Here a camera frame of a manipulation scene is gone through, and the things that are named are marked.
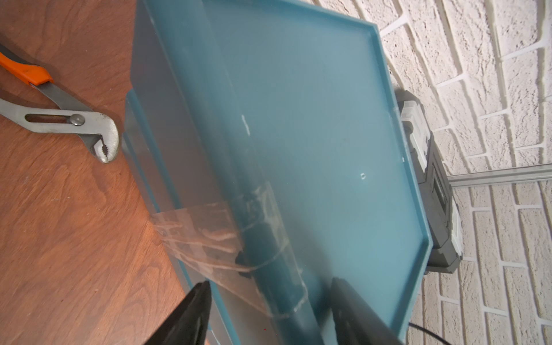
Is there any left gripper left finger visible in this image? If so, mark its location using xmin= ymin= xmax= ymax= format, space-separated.
xmin=144 ymin=280 xmax=212 ymax=345

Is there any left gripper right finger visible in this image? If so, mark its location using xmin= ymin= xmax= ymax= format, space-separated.
xmin=331 ymin=277 xmax=402 ymax=345

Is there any teal drawer cabinet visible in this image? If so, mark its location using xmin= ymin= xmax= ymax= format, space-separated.
xmin=122 ymin=1 xmax=432 ymax=344

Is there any black plastic toolbox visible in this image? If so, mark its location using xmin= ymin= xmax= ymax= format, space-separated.
xmin=395 ymin=89 xmax=464 ymax=274

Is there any right corner aluminium profile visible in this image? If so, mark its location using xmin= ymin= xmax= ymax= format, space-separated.
xmin=448 ymin=164 xmax=551 ymax=188

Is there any orange handled pipe wrench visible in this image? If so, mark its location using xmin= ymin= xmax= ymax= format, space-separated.
xmin=1 ymin=45 xmax=120 ymax=164

